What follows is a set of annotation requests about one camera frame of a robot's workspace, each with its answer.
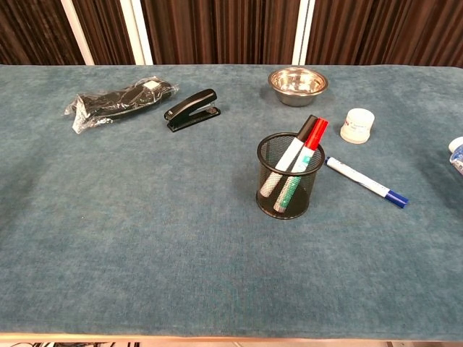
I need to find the stainless steel bowl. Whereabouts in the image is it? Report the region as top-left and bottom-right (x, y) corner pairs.
(267, 67), (330, 108)

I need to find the plastic bag with black cloth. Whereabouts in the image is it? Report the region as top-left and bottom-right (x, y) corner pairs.
(64, 75), (180, 134)

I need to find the white frame post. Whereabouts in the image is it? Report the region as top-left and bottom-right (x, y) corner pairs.
(119, 0), (154, 67)
(291, 0), (316, 67)
(60, 0), (95, 67)

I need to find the dark brown pleated curtain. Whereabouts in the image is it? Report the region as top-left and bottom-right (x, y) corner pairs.
(0, 0), (463, 67)

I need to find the white plastic pill jar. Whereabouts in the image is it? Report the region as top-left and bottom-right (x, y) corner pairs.
(339, 108), (375, 145)

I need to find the teal velvet tablecloth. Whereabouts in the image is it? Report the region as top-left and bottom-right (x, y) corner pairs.
(0, 64), (463, 341)

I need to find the blue capped whiteboard marker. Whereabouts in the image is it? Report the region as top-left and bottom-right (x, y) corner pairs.
(324, 155), (410, 210)

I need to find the black mesh pen holder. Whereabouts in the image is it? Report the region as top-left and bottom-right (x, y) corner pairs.
(255, 132), (326, 220)

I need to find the red capped whiteboard marker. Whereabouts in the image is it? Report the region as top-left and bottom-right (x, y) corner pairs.
(273, 117), (330, 213)

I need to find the black capped whiteboard marker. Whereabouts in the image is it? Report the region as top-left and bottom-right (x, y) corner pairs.
(258, 114), (319, 198)

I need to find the black stapler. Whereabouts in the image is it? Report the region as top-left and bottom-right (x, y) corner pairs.
(163, 88), (222, 133)

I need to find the clear plastic water bottle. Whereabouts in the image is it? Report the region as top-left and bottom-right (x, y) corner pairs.
(447, 136), (463, 176)

